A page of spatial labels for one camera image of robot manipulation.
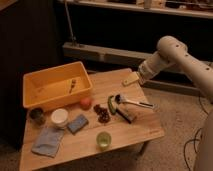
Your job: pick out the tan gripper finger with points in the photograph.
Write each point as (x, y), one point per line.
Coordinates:
(131, 78)

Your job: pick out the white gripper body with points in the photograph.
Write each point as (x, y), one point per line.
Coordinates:
(150, 67)

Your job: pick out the green pepper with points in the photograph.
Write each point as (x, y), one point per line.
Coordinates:
(110, 105)

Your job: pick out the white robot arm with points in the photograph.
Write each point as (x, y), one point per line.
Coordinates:
(172, 51)

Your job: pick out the green plastic cup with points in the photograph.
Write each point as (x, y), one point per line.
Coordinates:
(103, 140)

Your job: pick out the dark metal cup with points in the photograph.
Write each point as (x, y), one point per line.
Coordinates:
(37, 116)

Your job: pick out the wooden table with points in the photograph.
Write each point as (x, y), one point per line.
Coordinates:
(146, 127)

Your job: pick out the dark grape bunch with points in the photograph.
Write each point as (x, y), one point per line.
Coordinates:
(103, 115)

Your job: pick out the red tomato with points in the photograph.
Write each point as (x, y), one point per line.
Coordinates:
(85, 103)

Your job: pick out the small fork in bin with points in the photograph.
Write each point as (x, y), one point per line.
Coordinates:
(73, 82)

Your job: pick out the blue sponge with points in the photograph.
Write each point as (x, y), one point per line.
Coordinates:
(78, 123)

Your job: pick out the white bowl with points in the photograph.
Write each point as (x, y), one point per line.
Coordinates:
(59, 117)

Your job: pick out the yellow plastic bin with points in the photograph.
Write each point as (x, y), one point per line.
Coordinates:
(49, 88)

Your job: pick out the blue folded cloth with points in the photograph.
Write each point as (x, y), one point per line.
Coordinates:
(48, 141)

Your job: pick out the metal shelf rail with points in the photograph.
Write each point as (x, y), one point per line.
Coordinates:
(103, 54)

